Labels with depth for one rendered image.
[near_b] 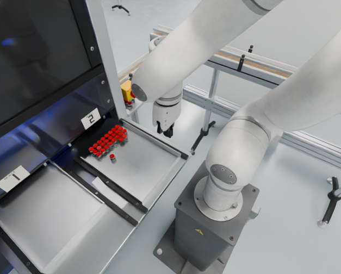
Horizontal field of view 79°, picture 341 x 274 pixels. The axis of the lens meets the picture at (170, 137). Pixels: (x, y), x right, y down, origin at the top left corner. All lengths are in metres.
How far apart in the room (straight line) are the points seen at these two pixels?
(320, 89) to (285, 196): 1.69
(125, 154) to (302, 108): 0.73
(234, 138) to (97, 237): 0.58
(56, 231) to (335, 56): 0.88
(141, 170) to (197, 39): 0.62
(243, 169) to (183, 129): 1.75
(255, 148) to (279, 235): 1.42
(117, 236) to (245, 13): 0.73
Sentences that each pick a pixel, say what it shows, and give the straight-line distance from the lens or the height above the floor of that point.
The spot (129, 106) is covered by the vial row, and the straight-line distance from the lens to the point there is 1.11.
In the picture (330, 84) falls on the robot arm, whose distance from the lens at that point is 0.39.
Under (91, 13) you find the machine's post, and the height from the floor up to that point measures 1.38.
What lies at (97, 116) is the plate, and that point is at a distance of 0.95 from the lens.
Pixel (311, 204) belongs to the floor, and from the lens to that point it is 2.10.
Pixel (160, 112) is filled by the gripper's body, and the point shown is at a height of 1.24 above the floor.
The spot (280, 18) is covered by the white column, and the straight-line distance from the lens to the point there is 1.94.
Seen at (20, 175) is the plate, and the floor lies 1.01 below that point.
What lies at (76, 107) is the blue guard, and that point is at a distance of 0.86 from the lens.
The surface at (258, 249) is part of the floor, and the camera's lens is 1.79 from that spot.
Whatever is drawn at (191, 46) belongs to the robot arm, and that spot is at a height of 1.46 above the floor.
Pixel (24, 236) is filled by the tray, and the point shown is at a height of 0.88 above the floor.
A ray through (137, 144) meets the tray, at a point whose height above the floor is 0.88.
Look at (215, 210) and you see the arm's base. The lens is 0.84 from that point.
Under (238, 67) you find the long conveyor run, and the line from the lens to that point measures 1.43.
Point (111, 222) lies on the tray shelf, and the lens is 0.83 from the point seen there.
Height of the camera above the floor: 1.65
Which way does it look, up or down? 51 degrees down
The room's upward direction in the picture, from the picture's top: straight up
